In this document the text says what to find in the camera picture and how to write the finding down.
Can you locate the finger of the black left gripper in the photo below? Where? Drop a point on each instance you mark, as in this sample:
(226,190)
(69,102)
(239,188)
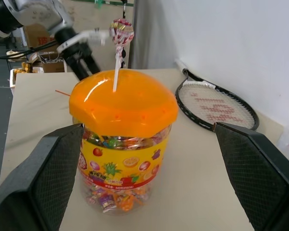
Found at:
(78,69)
(91,63)

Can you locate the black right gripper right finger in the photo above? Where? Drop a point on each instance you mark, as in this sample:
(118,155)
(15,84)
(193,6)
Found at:
(257,173)

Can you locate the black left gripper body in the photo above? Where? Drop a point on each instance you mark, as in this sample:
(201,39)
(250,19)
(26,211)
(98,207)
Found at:
(77,51)

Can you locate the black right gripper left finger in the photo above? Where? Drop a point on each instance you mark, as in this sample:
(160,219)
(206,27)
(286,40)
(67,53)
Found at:
(36,178)

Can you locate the orange plastic jar lid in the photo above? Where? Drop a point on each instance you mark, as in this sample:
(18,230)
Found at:
(125,106)

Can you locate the clear plastic lollipop jar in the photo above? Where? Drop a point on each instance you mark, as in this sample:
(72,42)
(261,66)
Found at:
(125,168)

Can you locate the open cardboard box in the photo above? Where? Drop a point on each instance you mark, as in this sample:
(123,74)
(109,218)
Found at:
(51,62)

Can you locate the thin red stick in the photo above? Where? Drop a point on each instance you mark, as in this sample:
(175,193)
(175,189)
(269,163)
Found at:
(62,93)

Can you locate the cardboard box with red print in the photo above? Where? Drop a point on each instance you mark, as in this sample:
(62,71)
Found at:
(37,36)

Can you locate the wrapped lollipop with white stick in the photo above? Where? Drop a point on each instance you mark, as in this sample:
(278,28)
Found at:
(121,31)

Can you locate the white foam tray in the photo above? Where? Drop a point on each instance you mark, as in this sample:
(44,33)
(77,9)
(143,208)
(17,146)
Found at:
(19,74)

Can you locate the black tennis racket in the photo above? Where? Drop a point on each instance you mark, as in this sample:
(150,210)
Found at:
(216,106)

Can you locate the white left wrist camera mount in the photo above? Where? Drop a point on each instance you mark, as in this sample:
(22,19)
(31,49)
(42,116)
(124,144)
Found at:
(91,36)

